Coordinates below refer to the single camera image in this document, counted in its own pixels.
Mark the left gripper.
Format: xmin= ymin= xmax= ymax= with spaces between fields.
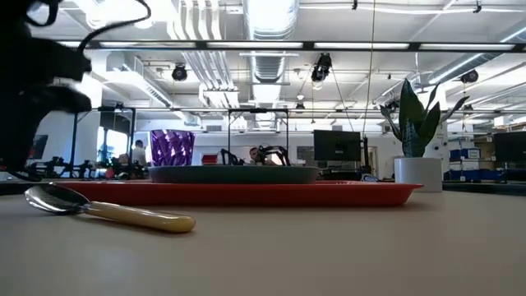
xmin=0 ymin=24 xmax=93 ymax=173

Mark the metal spoon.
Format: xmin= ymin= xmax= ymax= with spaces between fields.
xmin=24 ymin=183 xmax=197 ymax=234

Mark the purple faceted plastic cup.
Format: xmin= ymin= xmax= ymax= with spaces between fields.
xmin=150 ymin=129 xmax=196 ymax=168

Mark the green round plate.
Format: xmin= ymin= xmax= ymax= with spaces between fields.
xmin=147 ymin=164 xmax=321 ymax=185

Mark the red plastic tray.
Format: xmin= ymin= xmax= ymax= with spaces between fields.
xmin=52 ymin=180 xmax=424 ymax=208

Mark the blue-screen monitor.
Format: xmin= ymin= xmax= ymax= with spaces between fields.
xmin=29 ymin=134 xmax=49 ymax=160

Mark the black background robot rig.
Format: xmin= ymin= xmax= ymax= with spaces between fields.
xmin=102 ymin=152 xmax=150 ymax=181
xmin=26 ymin=155 xmax=98 ymax=180

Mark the person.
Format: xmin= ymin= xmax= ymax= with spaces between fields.
xmin=248 ymin=146 xmax=272 ymax=167
xmin=131 ymin=139 xmax=148 ymax=168

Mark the black ceiling spotlight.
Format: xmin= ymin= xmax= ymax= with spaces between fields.
xmin=459 ymin=68 xmax=480 ymax=85
xmin=311 ymin=52 xmax=333 ymax=82
xmin=171 ymin=63 xmax=188 ymax=82

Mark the black computer monitor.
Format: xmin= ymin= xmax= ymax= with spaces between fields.
xmin=492 ymin=131 xmax=526 ymax=185
xmin=313 ymin=129 xmax=362 ymax=163

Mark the green snake plant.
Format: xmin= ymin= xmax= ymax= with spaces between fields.
xmin=380 ymin=77 xmax=472 ymax=160

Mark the white plant pot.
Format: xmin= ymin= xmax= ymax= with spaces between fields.
xmin=394 ymin=156 xmax=445 ymax=193

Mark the blue bin with white label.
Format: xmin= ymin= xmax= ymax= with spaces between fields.
xmin=450 ymin=148 xmax=482 ymax=161

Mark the blue storage bin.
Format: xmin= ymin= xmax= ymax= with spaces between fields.
xmin=450 ymin=169 xmax=496 ymax=183

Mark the black metal frame stand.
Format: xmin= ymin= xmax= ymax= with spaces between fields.
xmin=227 ymin=108 xmax=290 ymax=168
xmin=69 ymin=104 xmax=137 ymax=178

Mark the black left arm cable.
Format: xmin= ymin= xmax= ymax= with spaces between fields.
xmin=77 ymin=0 xmax=152 ymax=53

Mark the silver ceiling air duct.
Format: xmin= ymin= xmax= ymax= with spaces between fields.
xmin=242 ymin=0 xmax=301 ymax=128

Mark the thin hanging wire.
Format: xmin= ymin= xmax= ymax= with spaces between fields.
xmin=362 ymin=0 xmax=376 ymax=136

